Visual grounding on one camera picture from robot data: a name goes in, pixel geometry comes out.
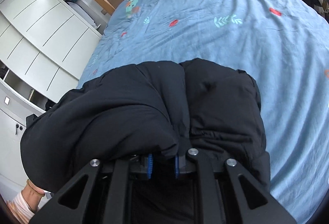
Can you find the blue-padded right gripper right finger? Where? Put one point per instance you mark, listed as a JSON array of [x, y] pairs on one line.
[[232, 195]]

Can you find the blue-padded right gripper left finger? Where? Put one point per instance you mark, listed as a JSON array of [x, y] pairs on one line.
[[99, 193]]

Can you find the black puffer jacket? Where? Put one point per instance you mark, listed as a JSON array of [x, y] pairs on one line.
[[152, 108]]

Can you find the striped sleeve forearm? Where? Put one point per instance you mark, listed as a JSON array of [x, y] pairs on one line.
[[20, 209]]

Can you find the left hand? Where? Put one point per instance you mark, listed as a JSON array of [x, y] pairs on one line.
[[32, 195]]

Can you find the white sliding wardrobe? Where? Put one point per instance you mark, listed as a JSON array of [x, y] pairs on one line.
[[45, 46]]

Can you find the blue cartoon print bed cover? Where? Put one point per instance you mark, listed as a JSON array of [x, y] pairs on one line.
[[282, 44]]

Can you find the white wall switch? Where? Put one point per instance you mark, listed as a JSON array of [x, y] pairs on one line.
[[7, 100]]

